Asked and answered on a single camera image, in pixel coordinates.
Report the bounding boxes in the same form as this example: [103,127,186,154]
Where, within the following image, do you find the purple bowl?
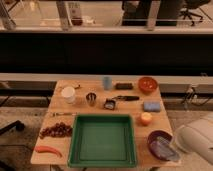
[147,130,172,158]

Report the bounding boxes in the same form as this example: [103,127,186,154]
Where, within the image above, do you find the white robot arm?
[171,112,213,165]

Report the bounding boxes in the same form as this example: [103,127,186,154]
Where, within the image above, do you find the orange-red bowl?
[138,77,158,94]

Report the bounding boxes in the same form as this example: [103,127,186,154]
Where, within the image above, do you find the light blue cup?
[102,76,112,90]

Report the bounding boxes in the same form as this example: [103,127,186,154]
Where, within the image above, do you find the dark brown rectangular block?
[115,83,133,90]

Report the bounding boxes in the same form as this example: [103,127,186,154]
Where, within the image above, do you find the small black square dish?
[104,99,116,110]

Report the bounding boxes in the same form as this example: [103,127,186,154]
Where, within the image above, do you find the small metal cup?
[86,92,97,106]

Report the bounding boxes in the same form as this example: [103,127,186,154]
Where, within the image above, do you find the white paper cup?
[61,86,75,103]

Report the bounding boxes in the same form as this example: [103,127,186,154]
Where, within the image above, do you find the blue sponge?
[143,102,161,112]

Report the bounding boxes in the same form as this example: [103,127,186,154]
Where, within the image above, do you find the apple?
[140,112,153,126]

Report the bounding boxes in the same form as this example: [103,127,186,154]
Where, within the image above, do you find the green plastic tray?
[67,114,137,168]

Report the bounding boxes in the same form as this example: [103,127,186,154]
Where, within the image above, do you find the metal fork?
[52,112,76,117]

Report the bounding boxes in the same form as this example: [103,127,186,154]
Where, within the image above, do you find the bunch of red grapes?
[39,122,72,139]

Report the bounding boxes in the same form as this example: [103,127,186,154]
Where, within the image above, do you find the red-bottomed container behind glass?
[68,1,83,26]

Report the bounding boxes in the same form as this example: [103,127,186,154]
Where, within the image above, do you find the orange carrot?
[34,146,62,158]

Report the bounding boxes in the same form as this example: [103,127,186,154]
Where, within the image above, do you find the black office chair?
[179,0,211,26]

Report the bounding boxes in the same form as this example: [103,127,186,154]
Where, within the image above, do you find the black handled peeler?
[112,95,140,101]

